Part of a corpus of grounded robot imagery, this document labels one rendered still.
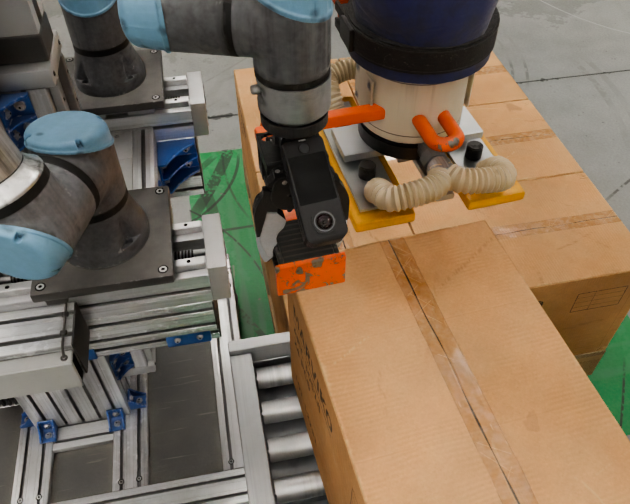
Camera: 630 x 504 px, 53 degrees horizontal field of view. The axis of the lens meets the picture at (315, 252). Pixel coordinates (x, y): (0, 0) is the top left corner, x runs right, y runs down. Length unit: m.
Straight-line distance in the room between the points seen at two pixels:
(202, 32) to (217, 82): 2.80
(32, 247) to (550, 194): 1.52
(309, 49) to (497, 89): 1.84
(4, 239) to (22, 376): 0.32
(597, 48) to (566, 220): 2.16
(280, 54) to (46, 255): 0.43
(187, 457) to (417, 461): 0.95
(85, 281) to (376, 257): 0.50
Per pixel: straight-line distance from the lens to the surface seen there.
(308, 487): 1.35
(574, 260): 1.82
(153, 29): 0.62
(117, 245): 1.05
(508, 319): 1.11
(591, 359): 2.20
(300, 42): 0.58
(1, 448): 1.95
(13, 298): 1.17
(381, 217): 0.98
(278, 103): 0.62
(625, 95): 3.62
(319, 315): 1.06
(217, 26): 0.59
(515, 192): 1.07
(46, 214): 0.87
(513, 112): 2.30
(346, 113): 0.98
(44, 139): 0.95
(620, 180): 3.05
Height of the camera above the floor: 1.80
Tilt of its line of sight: 48 degrees down
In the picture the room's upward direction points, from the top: straight up
